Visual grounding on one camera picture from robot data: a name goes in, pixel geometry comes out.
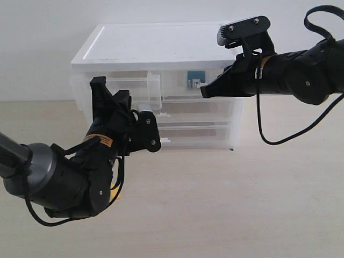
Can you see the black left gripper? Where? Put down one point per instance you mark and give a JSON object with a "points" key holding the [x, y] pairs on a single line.
{"points": [[112, 125]]}

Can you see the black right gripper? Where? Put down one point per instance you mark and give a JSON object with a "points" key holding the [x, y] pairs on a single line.
{"points": [[241, 79]]}

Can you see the white blue pill bottle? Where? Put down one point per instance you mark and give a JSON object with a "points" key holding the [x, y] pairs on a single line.
{"points": [[196, 79]]}

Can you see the yellow cheese wedge toy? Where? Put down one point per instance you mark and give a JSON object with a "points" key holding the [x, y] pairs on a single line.
{"points": [[114, 190]]}

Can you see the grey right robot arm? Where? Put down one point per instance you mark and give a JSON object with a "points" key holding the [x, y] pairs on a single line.
{"points": [[309, 75]]}

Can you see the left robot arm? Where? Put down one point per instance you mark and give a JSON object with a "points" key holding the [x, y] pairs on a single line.
{"points": [[73, 183]]}

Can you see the middle wide clear drawer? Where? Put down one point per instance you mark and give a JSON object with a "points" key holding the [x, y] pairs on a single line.
{"points": [[197, 113]]}

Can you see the wide clear drawer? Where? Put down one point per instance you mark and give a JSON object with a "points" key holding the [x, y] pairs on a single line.
{"points": [[197, 113], [199, 137]]}

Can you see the bottom wide clear drawer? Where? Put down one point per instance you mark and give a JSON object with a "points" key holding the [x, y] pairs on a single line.
{"points": [[199, 137]]}

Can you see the white plastic drawer cabinet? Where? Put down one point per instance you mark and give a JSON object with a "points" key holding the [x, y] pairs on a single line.
{"points": [[131, 57]]}

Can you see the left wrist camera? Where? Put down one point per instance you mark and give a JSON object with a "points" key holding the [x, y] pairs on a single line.
{"points": [[145, 134]]}

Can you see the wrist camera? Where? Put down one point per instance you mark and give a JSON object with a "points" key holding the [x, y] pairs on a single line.
{"points": [[145, 134], [250, 34]]}

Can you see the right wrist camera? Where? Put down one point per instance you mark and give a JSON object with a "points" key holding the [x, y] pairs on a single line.
{"points": [[250, 34]]}

